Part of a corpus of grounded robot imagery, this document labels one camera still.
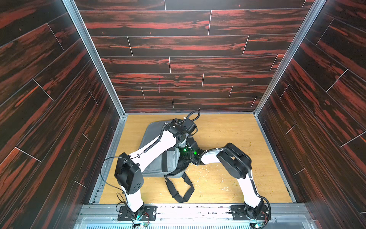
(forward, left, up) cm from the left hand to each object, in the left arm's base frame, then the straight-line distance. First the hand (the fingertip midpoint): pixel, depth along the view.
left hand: (177, 141), depth 84 cm
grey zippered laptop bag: (-15, +3, -3) cm, 15 cm away
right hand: (+1, +7, -10) cm, 12 cm away
